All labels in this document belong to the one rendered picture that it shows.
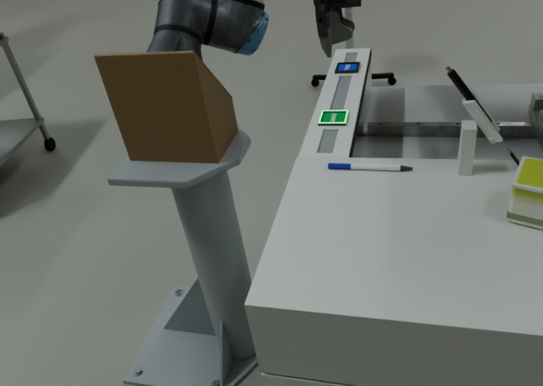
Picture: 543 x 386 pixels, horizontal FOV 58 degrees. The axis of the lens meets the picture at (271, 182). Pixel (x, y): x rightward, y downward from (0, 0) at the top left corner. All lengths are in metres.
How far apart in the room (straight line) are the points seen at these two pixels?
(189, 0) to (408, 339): 0.91
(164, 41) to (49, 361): 1.31
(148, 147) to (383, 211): 0.69
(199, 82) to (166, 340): 1.09
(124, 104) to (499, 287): 0.90
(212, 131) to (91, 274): 1.30
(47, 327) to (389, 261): 1.71
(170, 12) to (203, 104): 0.24
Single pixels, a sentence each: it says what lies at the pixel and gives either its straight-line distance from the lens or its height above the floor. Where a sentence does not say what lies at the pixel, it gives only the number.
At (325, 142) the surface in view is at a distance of 0.94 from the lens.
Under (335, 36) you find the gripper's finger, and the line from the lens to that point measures 0.92.
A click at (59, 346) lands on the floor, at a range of 2.09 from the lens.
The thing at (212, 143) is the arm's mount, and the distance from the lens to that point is 1.16.
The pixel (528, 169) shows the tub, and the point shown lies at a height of 1.03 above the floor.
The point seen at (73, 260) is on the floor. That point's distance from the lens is 2.43.
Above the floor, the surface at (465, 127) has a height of 1.05.
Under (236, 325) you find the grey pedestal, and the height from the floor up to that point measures 0.19.
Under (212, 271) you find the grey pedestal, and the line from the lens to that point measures 1.46.
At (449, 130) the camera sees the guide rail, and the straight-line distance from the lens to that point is 1.21.
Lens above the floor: 1.43
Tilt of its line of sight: 34 degrees down
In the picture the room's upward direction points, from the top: 9 degrees counter-clockwise
